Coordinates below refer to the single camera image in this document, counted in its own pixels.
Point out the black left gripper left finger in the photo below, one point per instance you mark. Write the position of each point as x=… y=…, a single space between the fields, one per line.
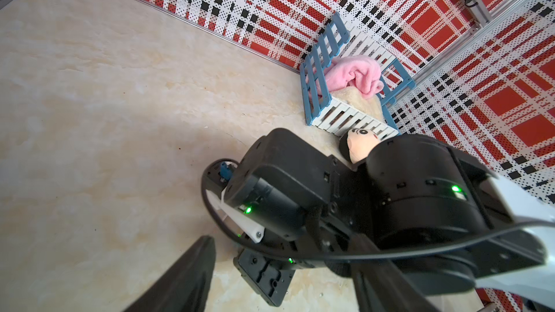
x=185 y=285

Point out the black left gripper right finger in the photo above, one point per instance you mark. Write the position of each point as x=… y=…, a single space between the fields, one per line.
x=379 y=284

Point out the blue white toy crib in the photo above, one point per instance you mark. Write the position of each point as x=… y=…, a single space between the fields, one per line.
x=321 y=110

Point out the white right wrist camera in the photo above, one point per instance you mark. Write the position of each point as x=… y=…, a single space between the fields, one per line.
x=217 y=179

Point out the cream fluffy blanket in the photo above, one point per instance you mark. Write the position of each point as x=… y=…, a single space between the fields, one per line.
x=353 y=97

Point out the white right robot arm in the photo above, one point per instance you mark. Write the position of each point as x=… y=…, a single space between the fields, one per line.
x=412 y=218

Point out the pink towel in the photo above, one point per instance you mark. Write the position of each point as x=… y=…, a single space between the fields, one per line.
x=361 y=72

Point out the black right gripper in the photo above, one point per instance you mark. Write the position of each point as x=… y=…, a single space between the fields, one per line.
x=268 y=278

